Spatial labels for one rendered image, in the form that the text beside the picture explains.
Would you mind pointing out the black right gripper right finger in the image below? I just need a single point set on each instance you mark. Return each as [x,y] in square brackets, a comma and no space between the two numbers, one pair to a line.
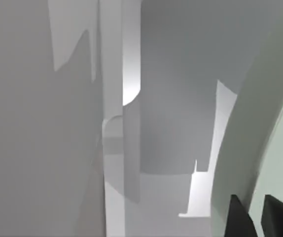
[279,219]

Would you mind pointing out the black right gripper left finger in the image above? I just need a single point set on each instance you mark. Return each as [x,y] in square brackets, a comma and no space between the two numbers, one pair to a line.
[237,219]

